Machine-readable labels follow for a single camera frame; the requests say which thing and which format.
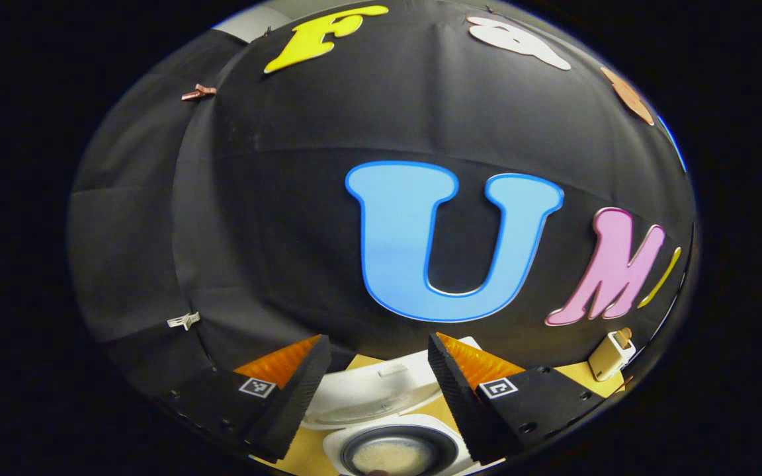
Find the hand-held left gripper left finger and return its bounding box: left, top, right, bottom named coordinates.
left=169, top=334, right=332, bottom=462

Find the white toaster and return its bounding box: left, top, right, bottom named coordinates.
left=587, top=329, right=637, bottom=382

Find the white rice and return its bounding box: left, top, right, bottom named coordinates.
left=353, top=440, right=436, bottom=476

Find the black backdrop cloth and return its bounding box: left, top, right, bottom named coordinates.
left=67, top=0, right=698, bottom=411

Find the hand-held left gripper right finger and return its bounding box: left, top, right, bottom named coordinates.
left=427, top=332, right=607, bottom=465

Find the white rice cooker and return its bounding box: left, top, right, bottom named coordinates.
left=302, top=336, right=487, bottom=476

